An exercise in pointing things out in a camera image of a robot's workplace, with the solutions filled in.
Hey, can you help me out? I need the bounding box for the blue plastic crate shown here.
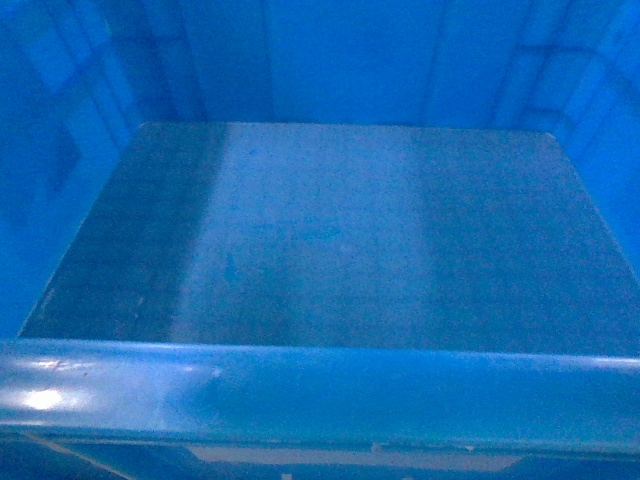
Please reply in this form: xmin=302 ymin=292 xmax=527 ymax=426
xmin=1 ymin=1 xmax=639 ymax=479

